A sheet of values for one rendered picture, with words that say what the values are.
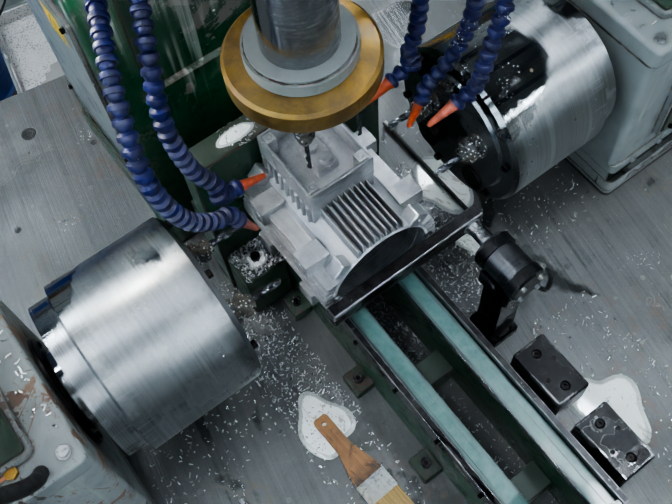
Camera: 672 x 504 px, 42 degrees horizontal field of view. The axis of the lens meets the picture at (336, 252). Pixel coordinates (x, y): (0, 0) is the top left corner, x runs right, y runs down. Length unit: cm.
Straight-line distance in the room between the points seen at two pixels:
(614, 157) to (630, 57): 22
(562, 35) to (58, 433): 80
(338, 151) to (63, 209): 59
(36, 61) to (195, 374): 143
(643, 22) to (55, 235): 98
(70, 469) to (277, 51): 50
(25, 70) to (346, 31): 148
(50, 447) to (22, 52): 152
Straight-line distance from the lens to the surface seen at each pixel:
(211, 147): 116
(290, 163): 117
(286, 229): 118
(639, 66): 129
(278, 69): 95
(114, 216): 155
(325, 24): 91
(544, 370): 133
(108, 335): 105
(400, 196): 118
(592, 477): 124
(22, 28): 245
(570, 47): 124
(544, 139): 123
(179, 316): 105
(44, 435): 104
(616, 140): 142
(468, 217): 122
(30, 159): 167
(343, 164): 116
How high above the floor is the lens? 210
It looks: 63 degrees down
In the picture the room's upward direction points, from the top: 7 degrees counter-clockwise
